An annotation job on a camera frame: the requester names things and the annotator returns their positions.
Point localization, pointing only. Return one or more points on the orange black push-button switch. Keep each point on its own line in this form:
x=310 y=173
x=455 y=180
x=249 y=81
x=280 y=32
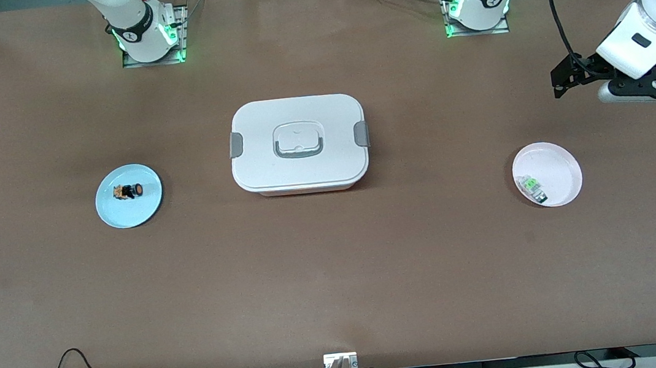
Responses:
x=130 y=191

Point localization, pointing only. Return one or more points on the pale pink plate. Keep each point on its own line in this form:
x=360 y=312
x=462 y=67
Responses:
x=555 y=173

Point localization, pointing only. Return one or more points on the light blue plate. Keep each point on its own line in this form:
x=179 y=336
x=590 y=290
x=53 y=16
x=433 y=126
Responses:
x=121 y=213

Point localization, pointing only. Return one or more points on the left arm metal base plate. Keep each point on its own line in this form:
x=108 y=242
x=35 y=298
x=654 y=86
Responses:
x=502 y=30

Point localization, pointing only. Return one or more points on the green push-button switch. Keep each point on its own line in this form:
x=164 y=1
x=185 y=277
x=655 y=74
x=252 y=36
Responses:
x=532 y=188

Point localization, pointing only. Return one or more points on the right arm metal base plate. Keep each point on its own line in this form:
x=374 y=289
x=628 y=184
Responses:
x=182 y=31

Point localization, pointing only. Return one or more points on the white mounting bracket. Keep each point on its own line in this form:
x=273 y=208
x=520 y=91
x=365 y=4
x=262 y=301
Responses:
x=331 y=362

